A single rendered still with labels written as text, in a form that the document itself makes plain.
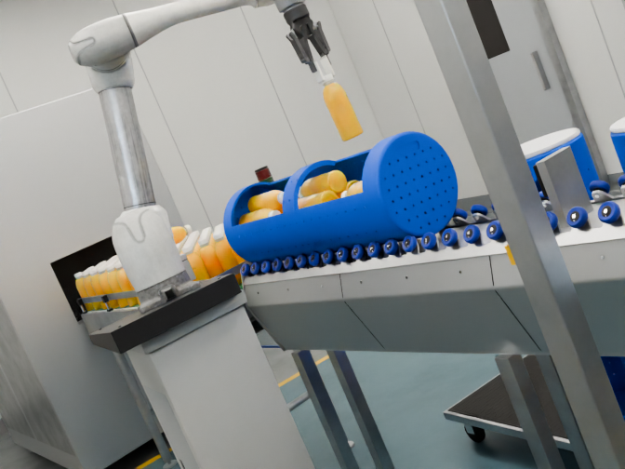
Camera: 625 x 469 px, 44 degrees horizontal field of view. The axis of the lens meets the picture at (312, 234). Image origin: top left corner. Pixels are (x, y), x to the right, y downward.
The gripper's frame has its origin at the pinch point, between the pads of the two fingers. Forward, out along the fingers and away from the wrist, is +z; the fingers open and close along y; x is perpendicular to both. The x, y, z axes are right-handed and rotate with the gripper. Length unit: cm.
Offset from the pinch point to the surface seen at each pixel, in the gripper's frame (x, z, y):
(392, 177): -35, 34, -24
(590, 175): -52, 60, 28
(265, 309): 49, 64, -29
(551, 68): 164, 56, 345
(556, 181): -79, 47, -22
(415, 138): -35.5, 28.5, -11.7
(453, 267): -48, 59, -30
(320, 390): 49, 100, -23
